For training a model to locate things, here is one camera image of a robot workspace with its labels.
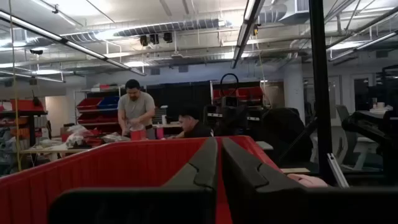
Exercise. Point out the black office chair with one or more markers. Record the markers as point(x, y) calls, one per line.
point(283, 130)

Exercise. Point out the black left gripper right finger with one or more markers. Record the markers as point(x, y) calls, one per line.
point(248, 186)

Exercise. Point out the standing person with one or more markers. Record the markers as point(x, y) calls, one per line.
point(136, 105)

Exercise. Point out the pink bottle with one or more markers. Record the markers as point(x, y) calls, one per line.
point(160, 132)

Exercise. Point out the grey office chair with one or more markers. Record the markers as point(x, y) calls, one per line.
point(345, 130)

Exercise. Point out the seated person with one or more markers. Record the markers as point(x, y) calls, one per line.
point(196, 130)

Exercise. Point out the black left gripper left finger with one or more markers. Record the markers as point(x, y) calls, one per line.
point(199, 174)

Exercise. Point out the long ceiling light strip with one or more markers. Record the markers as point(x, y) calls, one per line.
point(367, 43)
point(245, 31)
point(77, 46)

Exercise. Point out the small red bucket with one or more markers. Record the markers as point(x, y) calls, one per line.
point(138, 134)

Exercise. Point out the silver aluminium extrusion bar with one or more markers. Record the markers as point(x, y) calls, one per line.
point(338, 171)

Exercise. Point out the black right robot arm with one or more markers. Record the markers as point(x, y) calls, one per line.
point(363, 127)

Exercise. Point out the silver ventilation duct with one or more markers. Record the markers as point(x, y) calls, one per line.
point(161, 28)

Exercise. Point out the cluttered white work table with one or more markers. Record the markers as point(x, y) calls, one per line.
point(53, 148)

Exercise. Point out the pink foam slide sandal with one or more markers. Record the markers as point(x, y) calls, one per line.
point(308, 181)

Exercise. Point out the metal shelf with storage bins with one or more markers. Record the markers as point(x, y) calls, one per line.
point(96, 107)

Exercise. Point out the red ribbed plastic bin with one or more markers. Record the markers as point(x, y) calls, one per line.
point(109, 174)

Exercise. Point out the black aluminium rig frame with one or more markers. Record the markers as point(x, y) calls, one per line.
point(320, 93)

